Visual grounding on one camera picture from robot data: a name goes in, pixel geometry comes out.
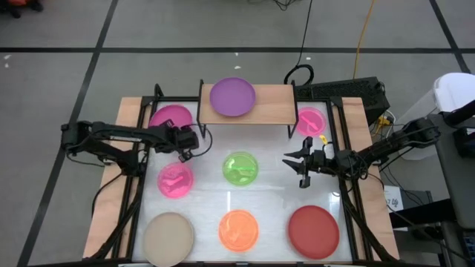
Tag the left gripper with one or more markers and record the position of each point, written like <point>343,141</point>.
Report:
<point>183,139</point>

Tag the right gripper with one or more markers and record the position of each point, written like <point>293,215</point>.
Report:
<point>320,161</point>

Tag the translucent pink plate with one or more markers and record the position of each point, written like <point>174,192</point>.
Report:
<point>311,122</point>
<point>175,180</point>

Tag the magenta opaque plate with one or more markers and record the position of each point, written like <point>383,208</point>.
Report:
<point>168,113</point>

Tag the translucent green plate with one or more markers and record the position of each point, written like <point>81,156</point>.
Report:
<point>240,168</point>

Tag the red opaque plate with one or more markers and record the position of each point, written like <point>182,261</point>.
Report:
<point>313,232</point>

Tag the purple opaque plate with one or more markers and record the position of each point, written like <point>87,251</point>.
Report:
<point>232,97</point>

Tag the beige opaque plate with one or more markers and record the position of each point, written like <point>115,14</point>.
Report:
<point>168,239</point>

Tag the translucent orange plate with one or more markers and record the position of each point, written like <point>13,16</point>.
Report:
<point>238,230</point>

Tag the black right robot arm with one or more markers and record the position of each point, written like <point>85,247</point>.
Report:
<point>389,146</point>

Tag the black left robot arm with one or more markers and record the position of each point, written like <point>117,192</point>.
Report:
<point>111,130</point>

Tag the wooden shelf with black legs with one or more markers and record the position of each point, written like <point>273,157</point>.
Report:
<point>274,107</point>

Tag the yellow tag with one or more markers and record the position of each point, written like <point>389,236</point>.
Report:
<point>323,139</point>

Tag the black computer case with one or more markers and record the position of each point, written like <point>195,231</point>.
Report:
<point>349,92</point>

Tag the black aluminium table frame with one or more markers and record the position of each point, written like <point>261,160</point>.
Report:
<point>146,101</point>

